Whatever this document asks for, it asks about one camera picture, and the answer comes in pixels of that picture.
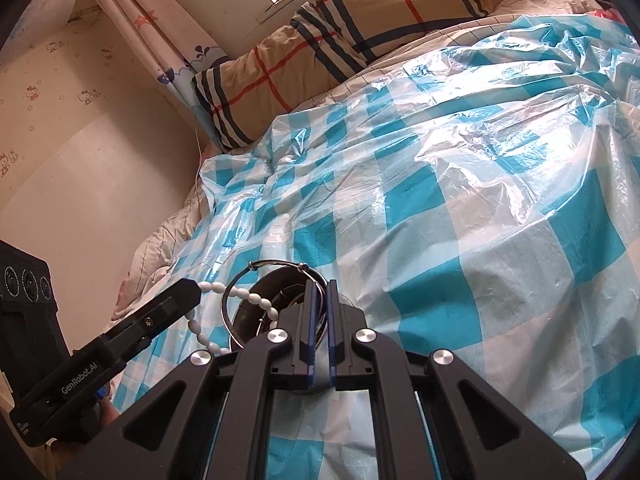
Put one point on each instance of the person's left hand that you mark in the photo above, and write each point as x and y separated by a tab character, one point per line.
109	411

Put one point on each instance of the plaid pillow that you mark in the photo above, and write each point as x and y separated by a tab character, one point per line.
280	75
400	5

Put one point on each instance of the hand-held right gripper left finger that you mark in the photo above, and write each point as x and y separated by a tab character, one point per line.
310	330

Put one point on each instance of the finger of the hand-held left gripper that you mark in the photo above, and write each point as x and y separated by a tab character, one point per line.
160	310

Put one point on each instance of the black box with round dials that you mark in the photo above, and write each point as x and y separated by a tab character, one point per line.
30	300

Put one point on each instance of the silver bangle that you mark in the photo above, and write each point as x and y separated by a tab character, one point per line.
280	262

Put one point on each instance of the round metal tin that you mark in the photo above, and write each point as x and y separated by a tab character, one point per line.
275	282

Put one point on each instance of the patterned curtain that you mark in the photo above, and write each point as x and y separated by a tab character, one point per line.
150	20

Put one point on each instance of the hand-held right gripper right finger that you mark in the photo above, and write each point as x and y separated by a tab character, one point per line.
332	330

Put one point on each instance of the blue checked plastic sheet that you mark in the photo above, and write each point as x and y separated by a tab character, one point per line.
450	260

